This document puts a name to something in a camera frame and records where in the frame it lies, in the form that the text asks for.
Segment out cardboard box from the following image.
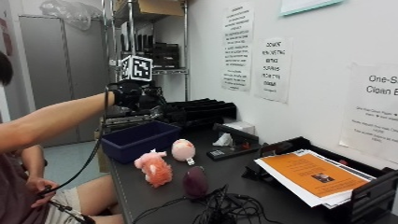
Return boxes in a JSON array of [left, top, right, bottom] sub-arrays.
[[113, 0, 185, 18]]

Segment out teal-edged whiteboard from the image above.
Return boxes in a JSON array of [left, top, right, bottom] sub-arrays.
[[278, 0, 346, 17]]

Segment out dark blue plastic bin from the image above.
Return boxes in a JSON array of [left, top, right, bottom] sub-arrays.
[[100, 120, 183, 165]]

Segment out stack of white papers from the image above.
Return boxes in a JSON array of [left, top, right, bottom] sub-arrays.
[[253, 148, 378, 210]]

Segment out small black label device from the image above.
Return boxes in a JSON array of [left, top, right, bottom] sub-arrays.
[[205, 148, 229, 161]]

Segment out grey metal cabinet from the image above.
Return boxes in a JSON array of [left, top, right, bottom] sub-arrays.
[[18, 14, 111, 148]]

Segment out clear plastic bag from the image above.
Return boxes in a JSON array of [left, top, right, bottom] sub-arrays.
[[39, 0, 104, 32]]

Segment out metal wire shelf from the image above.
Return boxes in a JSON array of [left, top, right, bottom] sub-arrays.
[[101, 0, 192, 104]]

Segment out white marker cube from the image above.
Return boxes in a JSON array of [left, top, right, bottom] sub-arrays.
[[117, 54, 155, 83]]

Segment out pink fluffy soft toy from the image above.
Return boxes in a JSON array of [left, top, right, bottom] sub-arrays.
[[133, 148, 175, 189]]

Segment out black paper tray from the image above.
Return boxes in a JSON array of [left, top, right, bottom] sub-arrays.
[[241, 135, 398, 224]]

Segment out tangle of black cables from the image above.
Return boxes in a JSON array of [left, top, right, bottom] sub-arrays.
[[131, 184, 288, 224]]

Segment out white wall notice sheet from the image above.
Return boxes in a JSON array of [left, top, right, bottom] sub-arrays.
[[338, 63, 398, 165]]

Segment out white wall notice large print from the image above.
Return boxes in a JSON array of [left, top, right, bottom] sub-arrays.
[[254, 36, 294, 105]]

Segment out black glove cable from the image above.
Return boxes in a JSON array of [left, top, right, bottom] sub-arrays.
[[36, 85, 112, 224]]

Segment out black stapler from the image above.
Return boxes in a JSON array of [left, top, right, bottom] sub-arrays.
[[205, 122, 262, 162]]

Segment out tall white wall notice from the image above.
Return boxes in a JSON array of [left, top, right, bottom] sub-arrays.
[[220, 2, 256, 93]]

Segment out black file organizer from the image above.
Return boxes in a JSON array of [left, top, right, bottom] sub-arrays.
[[160, 97, 238, 129]]

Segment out dark purple plush toy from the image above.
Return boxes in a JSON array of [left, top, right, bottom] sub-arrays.
[[181, 165, 211, 200]]

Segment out the person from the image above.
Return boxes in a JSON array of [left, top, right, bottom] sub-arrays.
[[0, 50, 125, 224]]

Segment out pink round soft toy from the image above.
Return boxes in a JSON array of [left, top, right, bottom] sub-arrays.
[[171, 138, 197, 166]]

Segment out black binders on shelf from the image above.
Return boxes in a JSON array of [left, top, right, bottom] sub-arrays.
[[119, 33, 181, 70]]

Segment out orange paper sheet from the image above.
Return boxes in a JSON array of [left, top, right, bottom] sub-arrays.
[[260, 151, 370, 199]]

